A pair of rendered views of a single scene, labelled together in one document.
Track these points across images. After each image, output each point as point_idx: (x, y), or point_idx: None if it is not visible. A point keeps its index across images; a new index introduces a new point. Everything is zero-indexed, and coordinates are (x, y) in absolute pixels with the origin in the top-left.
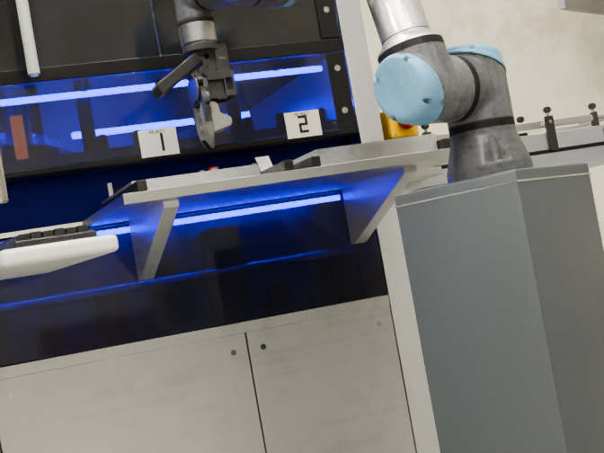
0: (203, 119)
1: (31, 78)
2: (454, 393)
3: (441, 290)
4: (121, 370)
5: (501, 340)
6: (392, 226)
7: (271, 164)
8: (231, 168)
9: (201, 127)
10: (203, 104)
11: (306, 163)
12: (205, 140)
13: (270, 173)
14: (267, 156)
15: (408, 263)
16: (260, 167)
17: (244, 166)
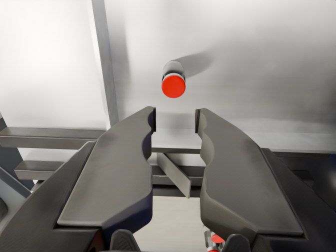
0: (111, 150)
1: None
2: None
3: (0, 115)
4: None
5: (0, 113)
6: None
7: (176, 185)
8: (102, 96)
9: (209, 150)
10: (33, 202)
11: (39, 166)
12: (196, 121)
13: (73, 132)
14: (187, 195)
15: (0, 117)
16: (174, 165)
17: (106, 120)
